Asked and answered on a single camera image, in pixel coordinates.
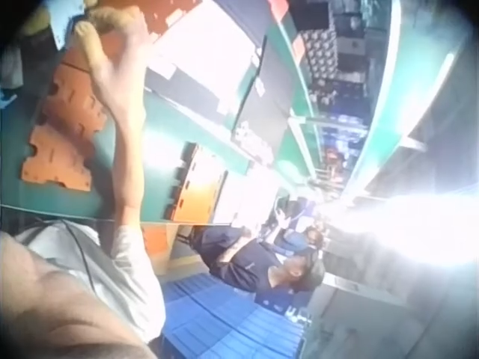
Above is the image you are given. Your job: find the orange panel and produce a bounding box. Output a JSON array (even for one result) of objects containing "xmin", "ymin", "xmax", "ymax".
[{"xmin": 141, "ymin": 224, "xmax": 170, "ymax": 260}]

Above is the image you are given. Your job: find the notched orange sheet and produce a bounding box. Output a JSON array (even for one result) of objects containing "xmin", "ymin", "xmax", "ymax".
[
  {"xmin": 59, "ymin": 0, "xmax": 205, "ymax": 73},
  {"xmin": 20, "ymin": 61, "xmax": 112, "ymax": 194}
]

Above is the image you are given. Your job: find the person's right hand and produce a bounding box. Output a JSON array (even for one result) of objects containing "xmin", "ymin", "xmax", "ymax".
[{"xmin": 72, "ymin": 5, "xmax": 151, "ymax": 84}]

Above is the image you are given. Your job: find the stack of blue crates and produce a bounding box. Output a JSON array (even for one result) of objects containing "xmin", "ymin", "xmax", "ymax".
[{"xmin": 159, "ymin": 271, "xmax": 314, "ymax": 359}]

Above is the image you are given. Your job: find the black box with white top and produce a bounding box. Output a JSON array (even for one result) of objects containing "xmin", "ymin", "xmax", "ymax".
[{"xmin": 144, "ymin": 0, "xmax": 271, "ymax": 110}]

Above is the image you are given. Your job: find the orange slotted box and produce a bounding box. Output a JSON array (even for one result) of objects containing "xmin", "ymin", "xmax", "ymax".
[{"xmin": 163, "ymin": 141, "xmax": 230, "ymax": 226}]

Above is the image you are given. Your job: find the background shelf with goods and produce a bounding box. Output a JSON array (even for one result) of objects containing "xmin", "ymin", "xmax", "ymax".
[{"xmin": 299, "ymin": 0, "xmax": 379, "ymax": 117}]

